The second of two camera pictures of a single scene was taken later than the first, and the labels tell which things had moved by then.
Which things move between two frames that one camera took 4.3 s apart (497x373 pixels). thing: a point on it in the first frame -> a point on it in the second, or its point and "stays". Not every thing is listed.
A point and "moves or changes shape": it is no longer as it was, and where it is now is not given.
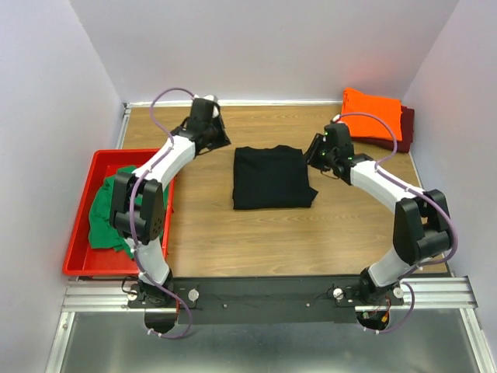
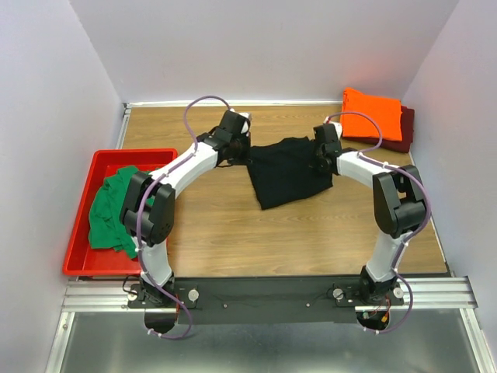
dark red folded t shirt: x=408 y=134 stays
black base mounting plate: x=256 y=299 stays
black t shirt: x=269 y=177 moves or changes shape
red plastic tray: x=83 y=259 stays
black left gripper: x=224 y=140 -> x=245 y=160
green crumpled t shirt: x=102 y=231 stays
